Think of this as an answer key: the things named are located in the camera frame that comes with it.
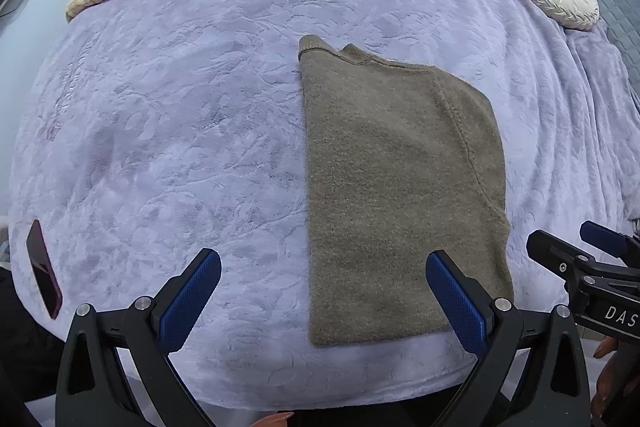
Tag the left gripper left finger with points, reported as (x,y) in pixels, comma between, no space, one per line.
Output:
(93,389)

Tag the person left hand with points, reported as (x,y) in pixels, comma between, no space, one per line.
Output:
(274,420)

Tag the dark red smartphone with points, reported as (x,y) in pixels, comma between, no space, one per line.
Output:
(45,277)

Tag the person right hand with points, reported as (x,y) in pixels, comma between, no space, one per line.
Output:
(620,374)

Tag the lavender embossed bed blanket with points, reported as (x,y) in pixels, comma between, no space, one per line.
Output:
(156,128)

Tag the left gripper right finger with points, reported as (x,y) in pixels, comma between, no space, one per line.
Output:
(530,369)

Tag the brown knit sweater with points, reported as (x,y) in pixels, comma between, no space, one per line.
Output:
(402,160)

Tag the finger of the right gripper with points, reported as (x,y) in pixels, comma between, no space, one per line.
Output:
(617,245)
(560,258)

